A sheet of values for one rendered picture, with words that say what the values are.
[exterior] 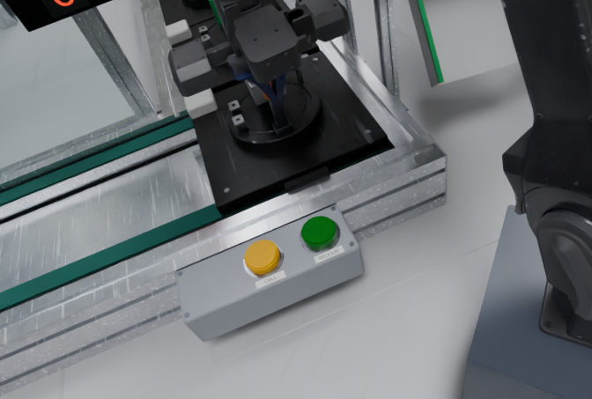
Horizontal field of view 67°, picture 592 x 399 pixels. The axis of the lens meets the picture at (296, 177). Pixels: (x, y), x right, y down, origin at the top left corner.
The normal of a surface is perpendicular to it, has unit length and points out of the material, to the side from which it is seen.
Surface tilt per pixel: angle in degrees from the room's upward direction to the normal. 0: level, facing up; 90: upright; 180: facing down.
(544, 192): 90
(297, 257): 0
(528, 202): 90
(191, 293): 0
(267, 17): 18
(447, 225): 0
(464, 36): 45
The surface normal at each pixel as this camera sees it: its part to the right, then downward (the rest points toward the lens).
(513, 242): -0.22, -0.65
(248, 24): -0.13, -0.41
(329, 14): 0.07, 0.01
